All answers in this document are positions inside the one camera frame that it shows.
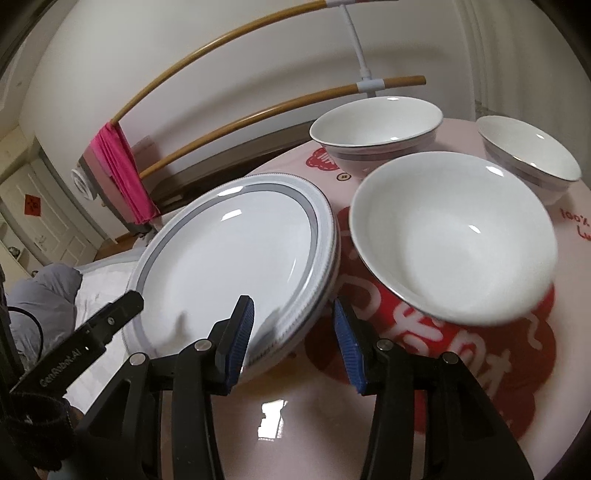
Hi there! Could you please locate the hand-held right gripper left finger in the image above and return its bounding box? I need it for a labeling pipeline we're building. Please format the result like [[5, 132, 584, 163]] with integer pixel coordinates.
[[74, 295, 256, 480]]

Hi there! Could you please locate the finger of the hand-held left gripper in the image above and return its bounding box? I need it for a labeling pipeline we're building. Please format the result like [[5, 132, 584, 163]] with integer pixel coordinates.
[[85, 290, 145, 347]]

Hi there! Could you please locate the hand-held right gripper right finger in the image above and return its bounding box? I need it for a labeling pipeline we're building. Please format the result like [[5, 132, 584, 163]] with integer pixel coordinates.
[[333, 298, 532, 480]]

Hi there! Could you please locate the white bowl grey band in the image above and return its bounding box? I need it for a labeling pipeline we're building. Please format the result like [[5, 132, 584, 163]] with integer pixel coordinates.
[[350, 151, 559, 326], [309, 96, 444, 174], [477, 115, 583, 206]]

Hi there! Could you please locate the white bed sheet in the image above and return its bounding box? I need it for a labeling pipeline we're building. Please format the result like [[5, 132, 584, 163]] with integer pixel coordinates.
[[41, 242, 155, 407]]

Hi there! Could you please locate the grey cloth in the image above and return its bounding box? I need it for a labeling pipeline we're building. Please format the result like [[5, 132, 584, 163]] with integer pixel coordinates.
[[8, 263, 83, 367]]

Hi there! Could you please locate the round table pink printed cover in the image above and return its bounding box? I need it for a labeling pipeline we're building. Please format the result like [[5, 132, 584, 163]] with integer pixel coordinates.
[[152, 117, 591, 480]]

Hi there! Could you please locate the white door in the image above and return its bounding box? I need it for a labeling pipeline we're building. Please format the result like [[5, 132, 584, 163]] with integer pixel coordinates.
[[0, 157, 108, 261]]

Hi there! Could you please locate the mauve towel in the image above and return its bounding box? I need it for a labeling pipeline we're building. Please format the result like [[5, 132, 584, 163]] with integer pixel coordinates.
[[76, 148, 153, 236]]

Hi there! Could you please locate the white round fan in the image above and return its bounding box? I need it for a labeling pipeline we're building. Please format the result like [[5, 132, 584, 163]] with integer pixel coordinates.
[[71, 167, 99, 201]]

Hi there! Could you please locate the pink cloth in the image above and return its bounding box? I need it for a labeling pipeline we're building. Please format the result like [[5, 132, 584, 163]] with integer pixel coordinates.
[[90, 122, 160, 224]]

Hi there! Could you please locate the dark wooden bench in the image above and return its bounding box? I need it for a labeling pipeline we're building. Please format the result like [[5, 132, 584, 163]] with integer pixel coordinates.
[[151, 119, 326, 217]]

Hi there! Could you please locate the cream curtain lace trim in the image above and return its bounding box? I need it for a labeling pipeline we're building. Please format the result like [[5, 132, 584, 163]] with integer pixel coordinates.
[[462, 0, 591, 121]]

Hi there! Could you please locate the black cable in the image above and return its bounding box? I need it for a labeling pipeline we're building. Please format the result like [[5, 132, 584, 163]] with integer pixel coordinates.
[[7, 305, 47, 354]]

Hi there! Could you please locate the white barre stand post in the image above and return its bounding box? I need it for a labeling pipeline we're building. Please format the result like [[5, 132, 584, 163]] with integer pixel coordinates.
[[323, 0, 393, 97]]

